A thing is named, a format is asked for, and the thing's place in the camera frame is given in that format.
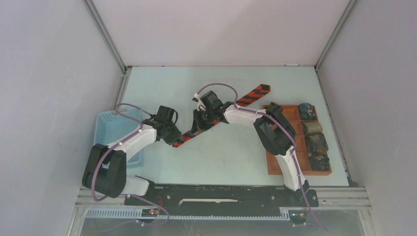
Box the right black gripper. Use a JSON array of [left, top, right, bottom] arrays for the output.
[[190, 109, 215, 136]]

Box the orange navy striped tie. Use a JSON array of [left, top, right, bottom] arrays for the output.
[[172, 83, 270, 148]]

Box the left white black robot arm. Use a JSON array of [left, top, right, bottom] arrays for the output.
[[82, 106, 181, 205]]

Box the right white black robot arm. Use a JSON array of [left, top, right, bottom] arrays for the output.
[[191, 90, 306, 206]]

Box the light blue plastic basket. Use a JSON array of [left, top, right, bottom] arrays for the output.
[[93, 108, 144, 168]]

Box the brown floral rolled tie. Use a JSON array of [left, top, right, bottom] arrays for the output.
[[267, 102, 283, 112]]

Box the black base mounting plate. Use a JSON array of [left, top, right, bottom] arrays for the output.
[[124, 184, 319, 217]]

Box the brown wooden divided tray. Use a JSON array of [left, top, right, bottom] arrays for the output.
[[261, 104, 332, 176]]

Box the blue patterned rolled tie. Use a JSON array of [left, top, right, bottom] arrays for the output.
[[298, 103, 317, 120]]

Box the gold patterned rolled tie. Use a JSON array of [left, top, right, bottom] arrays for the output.
[[302, 121, 323, 135]]

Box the dark green rolled tie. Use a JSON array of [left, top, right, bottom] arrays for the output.
[[304, 133, 328, 153]]

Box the dark floral rolled tie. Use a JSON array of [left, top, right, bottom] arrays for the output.
[[308, 152, 330, 171]]

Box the white slotted cable duct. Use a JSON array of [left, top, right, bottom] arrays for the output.
[[85, 208, 291, 221]]

